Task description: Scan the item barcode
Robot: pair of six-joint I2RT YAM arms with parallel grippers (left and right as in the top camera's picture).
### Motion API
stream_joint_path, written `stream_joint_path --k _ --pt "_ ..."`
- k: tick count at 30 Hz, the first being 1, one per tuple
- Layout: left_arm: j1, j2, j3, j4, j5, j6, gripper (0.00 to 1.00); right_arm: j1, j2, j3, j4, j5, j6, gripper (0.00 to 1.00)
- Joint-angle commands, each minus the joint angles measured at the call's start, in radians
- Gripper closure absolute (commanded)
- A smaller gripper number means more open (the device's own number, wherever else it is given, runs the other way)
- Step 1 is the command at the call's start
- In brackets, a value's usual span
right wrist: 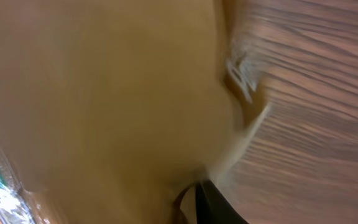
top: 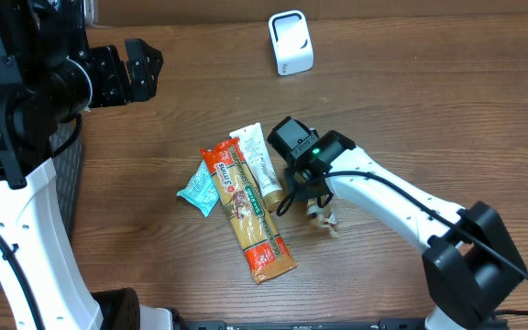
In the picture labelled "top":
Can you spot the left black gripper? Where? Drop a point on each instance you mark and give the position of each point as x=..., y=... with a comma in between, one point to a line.
x=137, y=88

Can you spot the teal snack packet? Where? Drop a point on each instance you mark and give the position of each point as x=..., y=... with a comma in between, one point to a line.
x=200, y=190

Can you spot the white tube gold cap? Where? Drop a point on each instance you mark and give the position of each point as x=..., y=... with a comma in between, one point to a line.
x=255, y=151

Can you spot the orange spaghetti pack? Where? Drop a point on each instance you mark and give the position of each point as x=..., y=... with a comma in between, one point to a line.
x=261, y=243

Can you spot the beige clear food pouch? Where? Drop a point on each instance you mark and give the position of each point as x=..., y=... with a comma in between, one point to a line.
x=323, y=218

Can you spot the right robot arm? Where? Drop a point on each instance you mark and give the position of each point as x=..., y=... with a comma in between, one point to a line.
x=470, y=261

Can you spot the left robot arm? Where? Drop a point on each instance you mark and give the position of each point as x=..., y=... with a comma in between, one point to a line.
x=48, y=76

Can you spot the white barcode scanner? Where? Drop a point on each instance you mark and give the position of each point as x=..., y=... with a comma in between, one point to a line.
x=291, y=42

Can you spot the grey plastic mesh basket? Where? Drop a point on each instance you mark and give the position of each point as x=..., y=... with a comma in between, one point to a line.
x=68, y=166

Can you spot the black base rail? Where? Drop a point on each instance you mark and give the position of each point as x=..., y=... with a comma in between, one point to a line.
x=382, y=324

